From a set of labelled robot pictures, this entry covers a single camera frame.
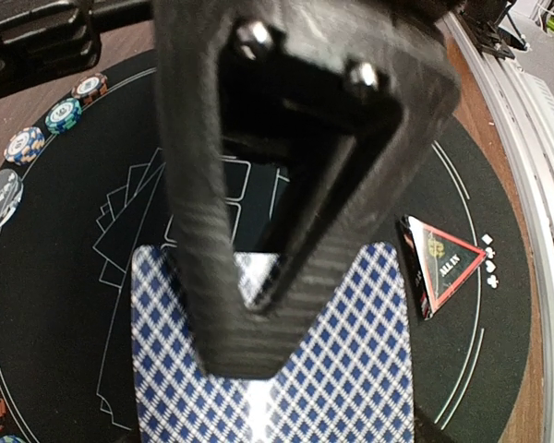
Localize green chip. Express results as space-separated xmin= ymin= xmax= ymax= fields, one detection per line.
xmin=0 ymin=435 xmax=26 ymax=443

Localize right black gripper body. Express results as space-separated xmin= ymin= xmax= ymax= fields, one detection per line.
xmin=0 ymin=0 xmax=151 ymax=100

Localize blue chips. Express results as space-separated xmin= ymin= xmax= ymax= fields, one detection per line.
xmin=4 ymin=126 xmax=45 ymax=165

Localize green chips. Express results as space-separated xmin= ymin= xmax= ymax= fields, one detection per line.
xmin=44 ymin=98 xmax=82 ymax=135

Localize blue playing card deck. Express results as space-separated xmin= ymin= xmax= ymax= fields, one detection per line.
xmin=129 ymin=240 xmax=416 ymax=443

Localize red triangle all-in marker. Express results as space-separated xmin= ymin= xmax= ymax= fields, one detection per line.
xmin=399 ymin=215 xmax=487 ymax=320

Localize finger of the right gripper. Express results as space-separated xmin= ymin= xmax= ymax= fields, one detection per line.
xmin=151 ymin=1 xmax=460 ymax=379

